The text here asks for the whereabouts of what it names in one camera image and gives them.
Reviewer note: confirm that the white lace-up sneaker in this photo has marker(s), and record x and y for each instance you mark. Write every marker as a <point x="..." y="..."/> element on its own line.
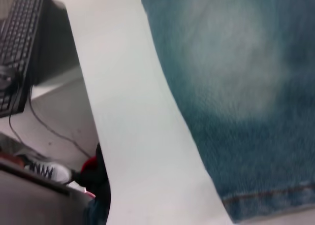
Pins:
<point x="56" y="172"/>

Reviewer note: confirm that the black and red clothing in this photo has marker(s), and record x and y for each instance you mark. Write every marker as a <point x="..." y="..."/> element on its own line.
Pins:
<point x="98" y="180"/>

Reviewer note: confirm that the blue denim jeans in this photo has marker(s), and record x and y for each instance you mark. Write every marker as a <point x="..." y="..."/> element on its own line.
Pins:
<point x="246" y="111"/>

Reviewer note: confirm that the black computer keyboard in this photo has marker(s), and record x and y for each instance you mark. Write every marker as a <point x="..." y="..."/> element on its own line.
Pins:
<point x="17" y="38"/>

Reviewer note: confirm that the dark grey box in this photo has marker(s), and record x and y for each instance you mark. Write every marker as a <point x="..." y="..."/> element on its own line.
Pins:
<point x="54" y="42"/>

